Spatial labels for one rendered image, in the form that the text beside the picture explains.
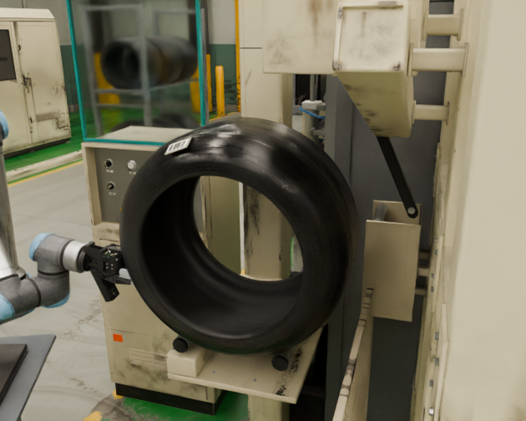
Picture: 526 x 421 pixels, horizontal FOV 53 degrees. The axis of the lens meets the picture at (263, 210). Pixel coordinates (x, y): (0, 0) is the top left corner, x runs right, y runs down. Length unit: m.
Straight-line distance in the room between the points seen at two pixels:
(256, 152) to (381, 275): 0.58
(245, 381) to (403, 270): 0.53
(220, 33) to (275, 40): 10.70
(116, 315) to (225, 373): 1.10
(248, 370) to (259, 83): 0.81
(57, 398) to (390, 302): 1.85
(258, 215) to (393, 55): 0.98
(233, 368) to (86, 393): 1.46
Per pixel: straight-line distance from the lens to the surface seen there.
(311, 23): 0.86
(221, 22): 11.55
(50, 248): 1.62
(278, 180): 1.13
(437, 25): 0.93
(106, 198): 2.37
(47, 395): 2.95
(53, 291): 1.68
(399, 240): 1.50
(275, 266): 1.68
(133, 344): 2.57
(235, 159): 1.15
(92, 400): 2.84
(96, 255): 1.56
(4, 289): 1.63
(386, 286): 1.56
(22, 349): 2.11
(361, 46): 0.75
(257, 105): 1.55
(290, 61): 0.87
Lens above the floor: 1.71
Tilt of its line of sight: 19 degrees down
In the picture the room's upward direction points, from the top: 1 degrees counter-clockwise
